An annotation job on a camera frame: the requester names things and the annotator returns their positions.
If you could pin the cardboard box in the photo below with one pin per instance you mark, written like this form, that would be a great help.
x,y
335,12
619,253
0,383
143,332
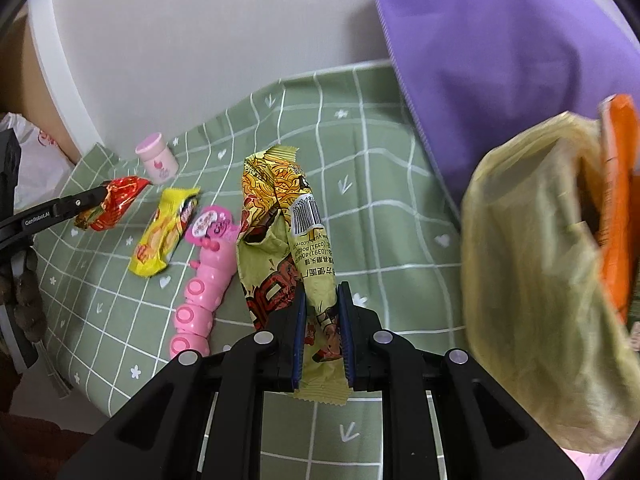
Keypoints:
x,y
25,70

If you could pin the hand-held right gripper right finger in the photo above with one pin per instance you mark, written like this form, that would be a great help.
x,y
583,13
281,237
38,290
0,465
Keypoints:
x,y
346,340

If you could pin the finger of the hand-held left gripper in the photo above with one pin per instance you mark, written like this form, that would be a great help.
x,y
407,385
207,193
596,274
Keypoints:
x,y
50,212

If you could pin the green checked tablecloth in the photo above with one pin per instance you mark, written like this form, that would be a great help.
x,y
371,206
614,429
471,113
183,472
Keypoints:
x,y
375,185

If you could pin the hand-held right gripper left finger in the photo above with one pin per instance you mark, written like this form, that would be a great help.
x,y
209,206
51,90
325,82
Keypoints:
x,y
299,340

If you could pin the small yellow snack packet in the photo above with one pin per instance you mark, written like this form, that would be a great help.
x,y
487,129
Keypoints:
x,y
160,235

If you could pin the white plastic bag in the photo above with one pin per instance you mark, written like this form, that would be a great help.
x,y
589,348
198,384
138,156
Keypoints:
x,y
40,160

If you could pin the small pink jar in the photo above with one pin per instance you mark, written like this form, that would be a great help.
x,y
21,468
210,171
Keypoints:
x,y
160,162

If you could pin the orange and yellow snack packet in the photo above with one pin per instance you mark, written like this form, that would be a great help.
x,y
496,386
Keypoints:
x,y
617,210

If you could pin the yellow plastic bag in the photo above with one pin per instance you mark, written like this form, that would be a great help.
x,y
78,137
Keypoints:
x,y
525,260

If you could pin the pink caterpillar toy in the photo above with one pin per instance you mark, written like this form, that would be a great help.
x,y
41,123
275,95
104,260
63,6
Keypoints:
x,y
210,270

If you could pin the small red snack packet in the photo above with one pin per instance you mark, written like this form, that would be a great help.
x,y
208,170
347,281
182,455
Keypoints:
x,y
117,200

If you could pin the yellow noodle packet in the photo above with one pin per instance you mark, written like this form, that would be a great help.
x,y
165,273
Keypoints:
x,y
270,210

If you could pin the purple cloth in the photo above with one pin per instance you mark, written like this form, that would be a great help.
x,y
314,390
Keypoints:
x,y
500,60

